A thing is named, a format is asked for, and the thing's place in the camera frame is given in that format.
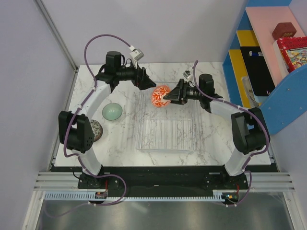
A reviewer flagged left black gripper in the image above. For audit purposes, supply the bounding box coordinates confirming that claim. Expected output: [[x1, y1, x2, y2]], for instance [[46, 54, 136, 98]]
[[116, 58, 155, 90]]

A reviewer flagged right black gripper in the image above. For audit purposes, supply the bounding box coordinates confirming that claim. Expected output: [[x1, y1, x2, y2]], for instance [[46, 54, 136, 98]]
[[164, 79, 203, 105]]

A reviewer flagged orange patterned bowl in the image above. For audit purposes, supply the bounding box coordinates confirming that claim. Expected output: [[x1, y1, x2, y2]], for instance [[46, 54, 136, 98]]
[[151, 85, 171, 108]]

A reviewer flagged green glass bowl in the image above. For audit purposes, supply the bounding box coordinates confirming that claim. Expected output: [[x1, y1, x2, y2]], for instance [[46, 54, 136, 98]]
[[102, 103, 123, 121]]

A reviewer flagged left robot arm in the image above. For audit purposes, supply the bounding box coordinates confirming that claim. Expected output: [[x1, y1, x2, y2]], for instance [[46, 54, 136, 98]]
[[58, 49, 156, 188]]

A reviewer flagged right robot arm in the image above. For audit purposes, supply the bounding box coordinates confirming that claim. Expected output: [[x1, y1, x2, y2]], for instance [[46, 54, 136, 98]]
[[163, 74, 270, 189]]

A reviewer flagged leaf patterned bowl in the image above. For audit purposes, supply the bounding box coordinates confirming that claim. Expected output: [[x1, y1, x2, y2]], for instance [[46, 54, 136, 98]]
[[90, 120, 103, 142]]

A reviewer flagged yellow black panel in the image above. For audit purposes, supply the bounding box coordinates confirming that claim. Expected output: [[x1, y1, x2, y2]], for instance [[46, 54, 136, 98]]
[[228, 30, 261, 67]]

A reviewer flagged blue shelf unit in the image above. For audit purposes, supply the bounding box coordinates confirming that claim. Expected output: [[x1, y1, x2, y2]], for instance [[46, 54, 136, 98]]
[[222, 0, 307, 135]]

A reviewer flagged pink board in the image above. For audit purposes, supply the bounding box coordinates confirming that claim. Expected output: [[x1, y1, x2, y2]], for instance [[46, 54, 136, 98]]
[[246, 6, 297, 86]]

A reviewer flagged dark red box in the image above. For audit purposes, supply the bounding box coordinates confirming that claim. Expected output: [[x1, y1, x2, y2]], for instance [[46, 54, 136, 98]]
[[272, 22, 297, 40]]

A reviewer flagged red game box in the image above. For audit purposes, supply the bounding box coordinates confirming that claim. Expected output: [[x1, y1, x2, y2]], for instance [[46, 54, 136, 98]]
[[276, 36, 307, 73]]

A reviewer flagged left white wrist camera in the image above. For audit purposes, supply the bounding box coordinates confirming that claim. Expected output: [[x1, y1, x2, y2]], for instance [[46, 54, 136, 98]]
[[129, 46, 144, 68]]

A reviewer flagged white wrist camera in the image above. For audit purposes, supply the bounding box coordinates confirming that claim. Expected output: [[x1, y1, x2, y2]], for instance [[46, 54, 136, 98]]
[[129, 46, 144, 68], [183, 70, 193, 82]]

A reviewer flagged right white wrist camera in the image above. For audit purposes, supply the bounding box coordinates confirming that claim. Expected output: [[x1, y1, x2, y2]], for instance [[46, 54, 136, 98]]
[[183, 70, 193, 82]]

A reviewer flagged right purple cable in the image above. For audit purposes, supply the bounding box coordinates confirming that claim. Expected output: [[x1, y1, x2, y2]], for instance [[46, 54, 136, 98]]
[[192, 59, 270, 173]]

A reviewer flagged purple cable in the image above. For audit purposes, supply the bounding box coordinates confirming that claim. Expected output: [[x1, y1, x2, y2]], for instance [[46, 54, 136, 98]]
[[192, 59, 270, 173], [64, 34, 136, 178]]

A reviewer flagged clear wire dish rack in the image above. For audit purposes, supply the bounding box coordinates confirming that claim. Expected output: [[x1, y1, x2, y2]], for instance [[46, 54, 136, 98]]
[[135, 81, 200, 153]]

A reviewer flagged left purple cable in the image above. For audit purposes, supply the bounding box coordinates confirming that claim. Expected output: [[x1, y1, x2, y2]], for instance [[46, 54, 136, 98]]
[[64, 34, 136, 178]]

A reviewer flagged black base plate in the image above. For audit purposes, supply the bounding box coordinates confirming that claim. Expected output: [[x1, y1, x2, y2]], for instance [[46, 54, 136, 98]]
[[78, 166, 248, 198]]

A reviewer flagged white cable duct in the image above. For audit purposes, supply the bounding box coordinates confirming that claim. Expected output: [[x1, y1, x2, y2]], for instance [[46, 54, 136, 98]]
[[44, 189, 227, 202]]

